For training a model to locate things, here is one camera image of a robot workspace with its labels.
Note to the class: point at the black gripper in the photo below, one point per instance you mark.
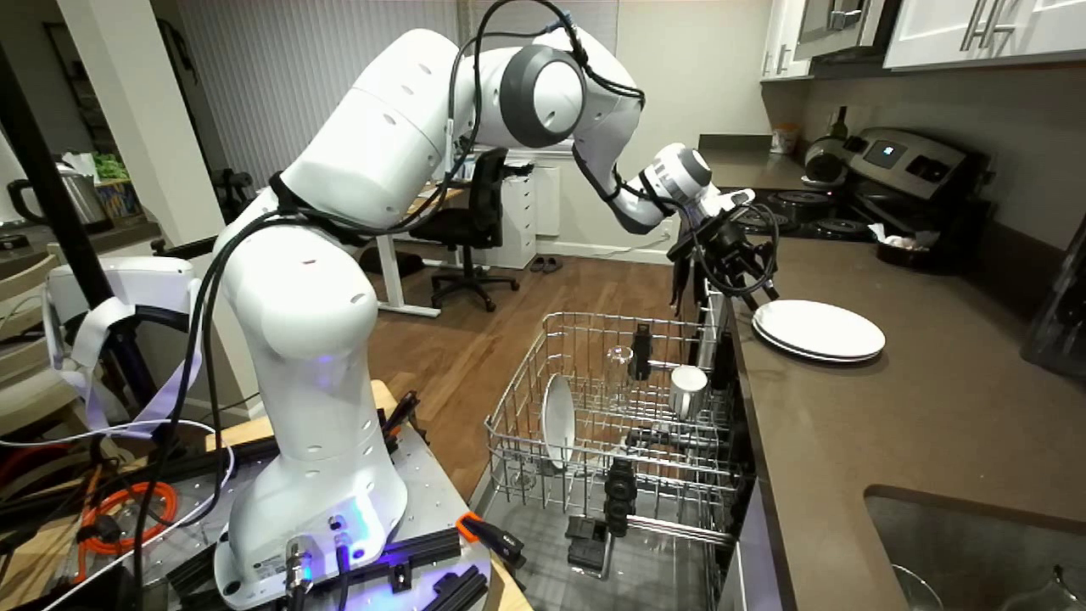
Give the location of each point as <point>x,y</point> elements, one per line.
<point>731,243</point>

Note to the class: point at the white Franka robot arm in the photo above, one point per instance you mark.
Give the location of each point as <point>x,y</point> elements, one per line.
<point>307,326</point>

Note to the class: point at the stainless dishwasher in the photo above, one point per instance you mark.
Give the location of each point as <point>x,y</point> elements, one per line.
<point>531,566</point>

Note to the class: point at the white cup in rack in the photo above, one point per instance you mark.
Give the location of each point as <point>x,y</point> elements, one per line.
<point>687,391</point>

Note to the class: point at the black bottle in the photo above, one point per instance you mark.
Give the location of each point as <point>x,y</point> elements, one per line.
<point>641,355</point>

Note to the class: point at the dark kettle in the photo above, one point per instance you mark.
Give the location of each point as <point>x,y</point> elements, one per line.
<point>831,161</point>

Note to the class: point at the white cloth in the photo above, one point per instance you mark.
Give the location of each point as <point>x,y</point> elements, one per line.
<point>895,238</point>

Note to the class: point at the clear drinking glass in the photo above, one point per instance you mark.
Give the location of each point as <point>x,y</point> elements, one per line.
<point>618,355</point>
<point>918,596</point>

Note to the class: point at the narrow white upper cabinet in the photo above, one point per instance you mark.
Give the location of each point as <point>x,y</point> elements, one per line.
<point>783,38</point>

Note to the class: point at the stainless range hood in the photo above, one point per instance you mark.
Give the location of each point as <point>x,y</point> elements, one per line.
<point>843,23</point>

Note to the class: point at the black office chair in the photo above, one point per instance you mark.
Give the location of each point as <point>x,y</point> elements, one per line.
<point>478,243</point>

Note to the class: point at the black plastic rack part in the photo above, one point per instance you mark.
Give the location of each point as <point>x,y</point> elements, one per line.
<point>589,545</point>

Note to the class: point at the stainless kitchen sink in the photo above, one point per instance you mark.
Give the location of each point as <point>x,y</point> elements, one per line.
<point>971,545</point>

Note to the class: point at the wide white upper cabinet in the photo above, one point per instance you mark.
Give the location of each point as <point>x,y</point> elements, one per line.
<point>996,28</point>

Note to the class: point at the wooden desk white legs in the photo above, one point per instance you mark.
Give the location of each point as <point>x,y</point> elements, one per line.
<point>394,266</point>

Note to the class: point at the black orange clamp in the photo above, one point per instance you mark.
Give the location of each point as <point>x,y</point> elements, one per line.
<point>496,542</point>

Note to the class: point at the clear glass jar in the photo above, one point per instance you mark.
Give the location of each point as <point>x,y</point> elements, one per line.
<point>1048,600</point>

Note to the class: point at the white box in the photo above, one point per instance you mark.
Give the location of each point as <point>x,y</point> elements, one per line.
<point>138,282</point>

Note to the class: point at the green box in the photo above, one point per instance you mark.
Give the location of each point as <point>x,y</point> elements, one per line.
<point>111,169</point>

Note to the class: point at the dark pitcher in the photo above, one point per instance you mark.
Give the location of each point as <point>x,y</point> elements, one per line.
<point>80,199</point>

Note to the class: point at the black bracket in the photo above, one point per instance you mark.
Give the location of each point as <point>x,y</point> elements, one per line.
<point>453,593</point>

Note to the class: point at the black camera stand pole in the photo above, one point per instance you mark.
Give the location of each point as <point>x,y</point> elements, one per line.
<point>52,191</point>

